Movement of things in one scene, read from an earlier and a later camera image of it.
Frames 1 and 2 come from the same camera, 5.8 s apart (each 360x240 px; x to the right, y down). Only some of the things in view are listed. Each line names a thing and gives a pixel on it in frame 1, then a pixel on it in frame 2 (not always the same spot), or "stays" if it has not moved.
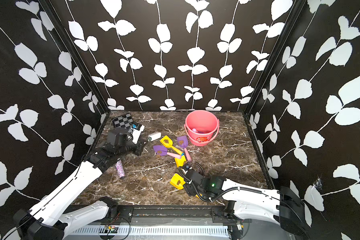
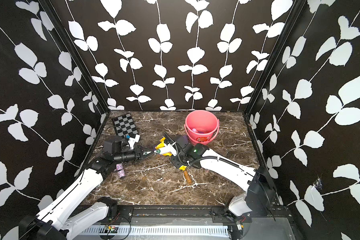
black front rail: x=169 y=212 stays
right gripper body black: x=192 y=191 → x=179 y=160
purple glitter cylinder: x=120 y=168 stays
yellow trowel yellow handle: x=177 y=181 → x=161 y=145
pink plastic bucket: x=201 y=126 stays
